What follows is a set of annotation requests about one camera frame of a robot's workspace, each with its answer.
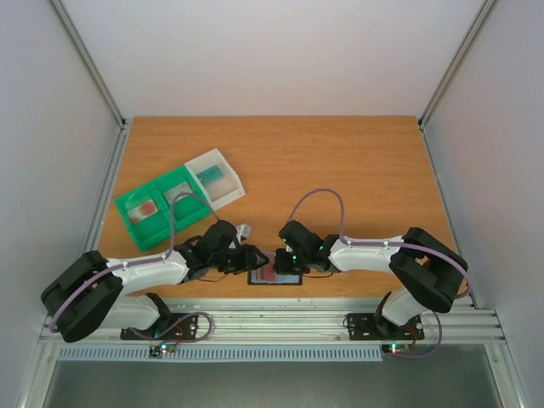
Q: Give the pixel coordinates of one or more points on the teal card in white bin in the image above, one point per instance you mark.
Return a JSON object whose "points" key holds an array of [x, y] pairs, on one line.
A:
{"points": [[210, 175]]}

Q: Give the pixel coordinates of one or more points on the red card in holder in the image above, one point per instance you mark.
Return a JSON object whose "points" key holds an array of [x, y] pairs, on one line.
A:
{"points": [[265, 274]]}

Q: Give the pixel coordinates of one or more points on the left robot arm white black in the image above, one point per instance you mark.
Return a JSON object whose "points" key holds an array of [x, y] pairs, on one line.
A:
{"points": [[97, 292]]}

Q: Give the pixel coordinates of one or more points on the aluminium rail front frame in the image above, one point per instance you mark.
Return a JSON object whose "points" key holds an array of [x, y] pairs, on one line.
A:
{"points": [[319, 320]]}

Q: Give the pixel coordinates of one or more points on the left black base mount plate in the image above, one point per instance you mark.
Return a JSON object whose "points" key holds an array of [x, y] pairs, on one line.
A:
{"points": [[173, 327]]}

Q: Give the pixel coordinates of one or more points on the left aluminium frame post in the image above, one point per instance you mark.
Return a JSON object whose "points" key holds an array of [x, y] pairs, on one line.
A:
{"points": [[62, 14]]}

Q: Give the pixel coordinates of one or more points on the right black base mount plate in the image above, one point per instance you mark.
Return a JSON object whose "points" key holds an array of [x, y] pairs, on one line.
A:
{"points": [[366, 327]]}

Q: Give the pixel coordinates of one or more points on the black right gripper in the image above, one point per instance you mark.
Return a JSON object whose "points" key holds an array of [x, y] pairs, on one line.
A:
{"points": [[288, 262]]}

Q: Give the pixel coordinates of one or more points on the grey slotted cable duct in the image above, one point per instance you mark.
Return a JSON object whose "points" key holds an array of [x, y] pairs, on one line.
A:
{"points": [[223, 353]]}

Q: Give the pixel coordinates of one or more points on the red white card in bin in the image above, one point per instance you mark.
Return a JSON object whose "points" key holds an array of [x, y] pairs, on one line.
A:
{"points": [[142, 211]]}

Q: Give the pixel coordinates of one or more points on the right small circuit board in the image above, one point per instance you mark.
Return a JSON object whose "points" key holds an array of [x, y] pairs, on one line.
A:
{"points": [[397, 348]]}

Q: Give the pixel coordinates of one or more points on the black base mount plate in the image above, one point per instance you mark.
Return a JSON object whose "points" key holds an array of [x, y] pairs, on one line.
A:
{"points": [[173, 327], [366, 327]]}

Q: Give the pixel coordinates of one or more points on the aluminium frame post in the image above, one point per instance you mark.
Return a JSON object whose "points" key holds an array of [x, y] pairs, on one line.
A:
{"points": [[62, 14], [485, 10]]}

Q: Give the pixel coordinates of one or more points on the black card holder wallet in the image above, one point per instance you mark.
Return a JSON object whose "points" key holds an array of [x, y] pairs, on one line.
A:
{"points": [[282, 280]]}

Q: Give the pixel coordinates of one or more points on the green plastic sorting bin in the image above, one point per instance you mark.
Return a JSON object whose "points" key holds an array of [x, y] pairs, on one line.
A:
{"points": [[170, 217]]}

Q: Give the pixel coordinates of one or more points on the white translucent plastic bin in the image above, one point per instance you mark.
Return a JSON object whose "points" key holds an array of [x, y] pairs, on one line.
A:
{"points": [[226, 190]]}

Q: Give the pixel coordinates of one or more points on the left small circuit board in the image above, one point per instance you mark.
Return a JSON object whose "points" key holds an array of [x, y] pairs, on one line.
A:
{"points": [[161, 350]]}

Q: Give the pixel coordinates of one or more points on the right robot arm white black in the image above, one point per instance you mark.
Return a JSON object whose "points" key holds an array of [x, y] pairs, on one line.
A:
{"points": [[430, 273]]}

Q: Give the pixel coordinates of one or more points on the right aluminium frame post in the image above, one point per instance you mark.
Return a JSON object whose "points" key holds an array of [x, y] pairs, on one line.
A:
{"points": [[485, 10]]}

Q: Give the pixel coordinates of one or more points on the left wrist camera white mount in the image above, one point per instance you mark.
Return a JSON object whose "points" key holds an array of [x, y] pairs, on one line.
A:
{"points": [[242, 233]]}

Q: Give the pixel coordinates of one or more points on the grey card in green bin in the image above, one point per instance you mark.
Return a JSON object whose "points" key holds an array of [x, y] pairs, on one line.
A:
{"points": [[177, 192]]}

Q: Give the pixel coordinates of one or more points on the small circuit board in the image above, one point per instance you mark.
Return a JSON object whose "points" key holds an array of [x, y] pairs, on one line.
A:
{"points": [[161, 350], [397, 348]]}

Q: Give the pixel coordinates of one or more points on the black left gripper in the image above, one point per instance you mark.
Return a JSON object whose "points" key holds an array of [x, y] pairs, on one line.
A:
{"points": [[249, 261]]}

